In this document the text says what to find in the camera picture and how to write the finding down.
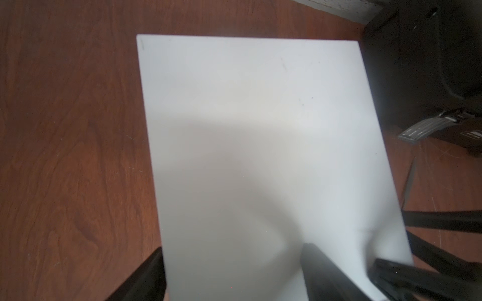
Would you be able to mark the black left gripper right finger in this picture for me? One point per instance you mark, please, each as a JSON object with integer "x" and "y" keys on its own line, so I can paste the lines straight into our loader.
{"x": 324, "y": 280}

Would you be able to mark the white drawer cabinet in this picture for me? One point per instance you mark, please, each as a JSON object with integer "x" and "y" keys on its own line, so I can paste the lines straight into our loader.
{"x": 259, "y": 146}

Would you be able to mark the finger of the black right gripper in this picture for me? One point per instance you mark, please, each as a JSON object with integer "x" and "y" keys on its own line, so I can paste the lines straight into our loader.
{"x": 458, "y": 221}
{"x": 453, "y": 278}

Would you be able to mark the black plastic toolbox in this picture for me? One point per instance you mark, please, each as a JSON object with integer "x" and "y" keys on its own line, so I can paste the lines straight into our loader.
{"x": 423, "y": 61}

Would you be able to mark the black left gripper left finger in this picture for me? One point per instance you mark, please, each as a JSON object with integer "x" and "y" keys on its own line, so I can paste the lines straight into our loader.
{"x": 147, "y": 282}

